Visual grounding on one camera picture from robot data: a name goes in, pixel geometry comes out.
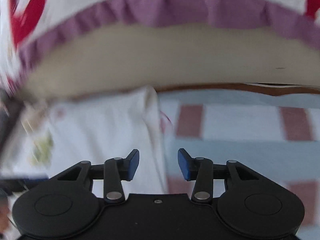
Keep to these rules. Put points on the beige bed base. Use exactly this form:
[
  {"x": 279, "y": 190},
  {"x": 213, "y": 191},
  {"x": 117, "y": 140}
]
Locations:
[{"x": 122, "y": 58}]

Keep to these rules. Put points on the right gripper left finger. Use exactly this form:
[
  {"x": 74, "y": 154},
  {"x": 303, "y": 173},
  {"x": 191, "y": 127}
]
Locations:
[{"x": 117, "y": 170}]

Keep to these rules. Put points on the cartoon quilt with purple ruffle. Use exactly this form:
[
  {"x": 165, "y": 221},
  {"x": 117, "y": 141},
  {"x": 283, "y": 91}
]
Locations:
[{"x": 30, "y": 29}]

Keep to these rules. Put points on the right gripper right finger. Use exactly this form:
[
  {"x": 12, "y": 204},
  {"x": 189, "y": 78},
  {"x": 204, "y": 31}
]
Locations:
[{"x": 200, "y": 170}]

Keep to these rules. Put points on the checkered floor rug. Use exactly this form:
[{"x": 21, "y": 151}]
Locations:
[{"x": 277, "y": 136}]

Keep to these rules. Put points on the cream white garment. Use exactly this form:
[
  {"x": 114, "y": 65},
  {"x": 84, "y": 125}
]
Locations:
[{"x": 51, "y": 137}]

